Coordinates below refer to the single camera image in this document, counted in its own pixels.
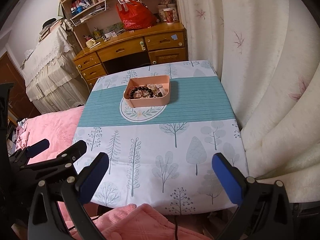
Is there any black bead bracelet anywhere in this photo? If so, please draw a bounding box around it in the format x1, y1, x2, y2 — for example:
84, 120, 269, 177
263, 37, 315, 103
129, 86, 156, 100

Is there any brown wooden door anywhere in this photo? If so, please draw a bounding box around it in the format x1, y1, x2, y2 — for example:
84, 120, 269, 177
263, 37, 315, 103
1, 52, 41, 120

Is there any pink blanket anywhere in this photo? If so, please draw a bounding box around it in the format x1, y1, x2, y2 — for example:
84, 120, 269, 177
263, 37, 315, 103
16, 106, 207, 239

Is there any white lace furniture cover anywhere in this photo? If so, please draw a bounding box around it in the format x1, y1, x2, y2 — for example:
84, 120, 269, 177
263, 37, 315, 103
20, 22, 89, 114

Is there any patterned teal white tablecloth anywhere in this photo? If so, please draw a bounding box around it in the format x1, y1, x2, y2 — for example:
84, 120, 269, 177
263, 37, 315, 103
75, 60, 248, 215

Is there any pink plastic tray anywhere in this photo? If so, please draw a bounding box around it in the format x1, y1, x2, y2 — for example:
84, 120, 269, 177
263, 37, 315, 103
123, 75, 171, 108

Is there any cream floral curtain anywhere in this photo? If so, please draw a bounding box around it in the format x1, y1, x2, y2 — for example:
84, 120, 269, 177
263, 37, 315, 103
177, 0, 319, 203

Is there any wooden shelf hutch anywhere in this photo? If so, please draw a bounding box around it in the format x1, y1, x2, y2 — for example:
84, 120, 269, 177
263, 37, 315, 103
52, 0, 176, 46

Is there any wooden desk with drawers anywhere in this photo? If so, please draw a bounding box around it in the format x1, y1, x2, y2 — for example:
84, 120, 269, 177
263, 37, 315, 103
73, 22, 188, 89

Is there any red plastic bag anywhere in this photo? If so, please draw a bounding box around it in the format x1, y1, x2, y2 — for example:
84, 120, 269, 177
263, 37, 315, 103
116, 0, 157, 30

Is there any red patterned cup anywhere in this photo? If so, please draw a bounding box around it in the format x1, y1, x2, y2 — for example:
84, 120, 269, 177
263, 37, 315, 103
163, 8, 174, 24

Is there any black cable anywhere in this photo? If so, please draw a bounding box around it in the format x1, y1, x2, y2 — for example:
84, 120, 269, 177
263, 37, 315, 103
172, 214, 180, 240

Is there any silver chain jewelry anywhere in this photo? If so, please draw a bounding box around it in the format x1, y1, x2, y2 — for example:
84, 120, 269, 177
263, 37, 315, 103
146, 84, 167, 98

